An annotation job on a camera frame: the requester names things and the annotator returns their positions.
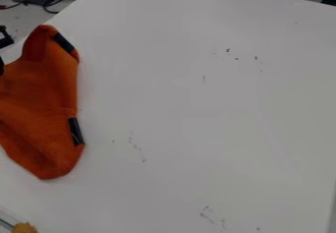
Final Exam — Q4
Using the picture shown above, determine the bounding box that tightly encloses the orange cloth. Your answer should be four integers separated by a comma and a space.
0, 24, 87, 181

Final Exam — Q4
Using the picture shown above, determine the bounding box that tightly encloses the yellow toy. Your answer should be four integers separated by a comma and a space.
10, 221, 40, 233

